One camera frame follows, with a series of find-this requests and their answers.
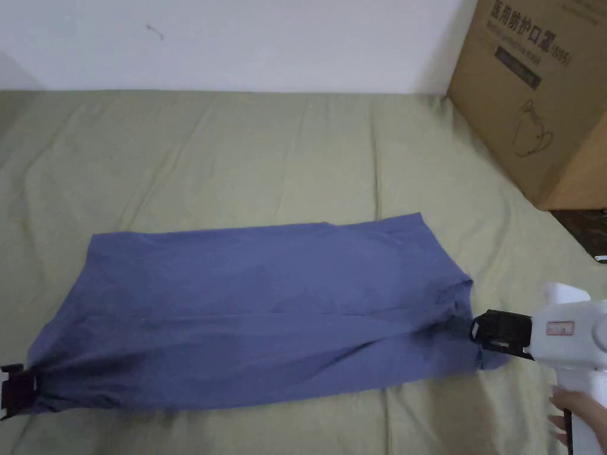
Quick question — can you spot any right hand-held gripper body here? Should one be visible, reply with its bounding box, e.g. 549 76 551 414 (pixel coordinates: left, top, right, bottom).
528 281 607 455

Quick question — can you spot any blue shirt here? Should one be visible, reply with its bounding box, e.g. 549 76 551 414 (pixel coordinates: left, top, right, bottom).
25 213 509 417

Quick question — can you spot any person's right hand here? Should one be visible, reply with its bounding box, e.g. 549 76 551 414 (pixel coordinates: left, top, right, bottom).
547 387 607 447

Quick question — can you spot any brown cardboard carton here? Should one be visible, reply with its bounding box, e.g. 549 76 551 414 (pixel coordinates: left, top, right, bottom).
448 0 607 212

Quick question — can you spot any bed with pale green sheet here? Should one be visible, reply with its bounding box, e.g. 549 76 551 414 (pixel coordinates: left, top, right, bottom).
0 89 607 455

